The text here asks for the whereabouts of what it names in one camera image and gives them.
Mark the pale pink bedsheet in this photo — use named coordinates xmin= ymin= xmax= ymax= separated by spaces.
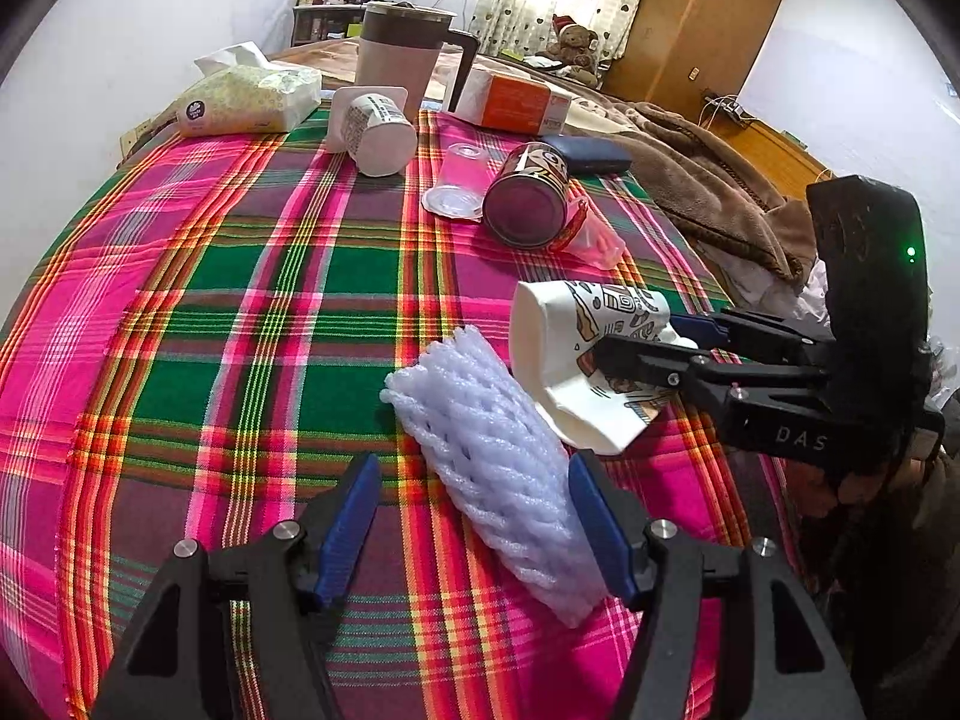
xmin=720 ymin=240 xmax=835 ymax=340

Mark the printed paper cup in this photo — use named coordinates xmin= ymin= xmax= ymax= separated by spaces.
xmin=510 ymin=279 xmax=700 ymax=457

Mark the brown teddy bear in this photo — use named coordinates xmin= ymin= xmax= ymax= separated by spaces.
xmin=544 ymin=13 xmax=602 ymax=85

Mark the red plastic wrapper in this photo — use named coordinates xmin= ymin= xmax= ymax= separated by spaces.
xmin=555 ymin=191 xmax=628 ymax=272

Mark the wooden bed headboard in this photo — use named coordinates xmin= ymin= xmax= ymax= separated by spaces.
xmin=709 ymin=116 xmax=838 ymax=200

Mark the cartoon printed can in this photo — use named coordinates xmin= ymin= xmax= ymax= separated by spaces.
xmin=482 ymin=141 xmax=575 ymax=249

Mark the white yoghurt cup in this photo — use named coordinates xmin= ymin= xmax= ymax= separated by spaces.
xmin=324 ymin=85 xmax=419 ymax=179

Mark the clear plastic cup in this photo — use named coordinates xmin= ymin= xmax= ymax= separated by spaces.
xmin=421 ymin=141 xmax=493 ymax=223

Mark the cluttered shelf desk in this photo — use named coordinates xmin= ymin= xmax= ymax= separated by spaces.
xmin=291 ymin=0 xmax=373 ymax=47

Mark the yellow tissue pack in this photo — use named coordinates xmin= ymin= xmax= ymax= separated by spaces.
xmin=176 ymin=43 xmax=324 ymax=139

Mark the white foam fruit net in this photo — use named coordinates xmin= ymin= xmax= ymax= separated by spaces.
xmin=382 ymin=324 xmax=613 ymax=629

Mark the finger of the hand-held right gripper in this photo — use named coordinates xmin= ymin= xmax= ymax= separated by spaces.
xmin=591 ymin=334 xmax=824 ymax=422
xmin=670 ymin=306 xmax=827 ymax=368

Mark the white power strip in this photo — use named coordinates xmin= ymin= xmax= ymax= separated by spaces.
xmin=701 ymin=90 xmax=752 ymax=122

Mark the wooden wardrobe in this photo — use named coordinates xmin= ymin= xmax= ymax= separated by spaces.
xmin=600 ymin=0 xmax=788 ymax=140

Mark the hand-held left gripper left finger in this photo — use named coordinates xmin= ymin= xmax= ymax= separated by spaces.
xmin=90 ymin=452 xmax=383 ymax=720

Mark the plaid tablecloth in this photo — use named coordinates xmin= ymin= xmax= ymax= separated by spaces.
xmin=0 ymin=109 xmax=808 ymax=720

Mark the person's right hand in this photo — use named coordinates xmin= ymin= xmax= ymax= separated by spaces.
xmin=806 ymin=450 xmax=950 ymax=523

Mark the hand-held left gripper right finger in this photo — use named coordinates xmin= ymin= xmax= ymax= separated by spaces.
xmin=568 ymin=448 xmax=867 ymax=720

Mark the orange cardboard box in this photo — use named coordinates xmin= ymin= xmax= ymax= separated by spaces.
xmin=450 ymin=67 xmax=575 ymax=137

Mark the brown fleece blanket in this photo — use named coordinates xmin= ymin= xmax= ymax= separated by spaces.
xmin=270 ymin=37 xmax=820 ymax=287

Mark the navy glasses case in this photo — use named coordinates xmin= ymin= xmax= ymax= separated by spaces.
xmin=538 ymin=133 xmax=634 ymax=176

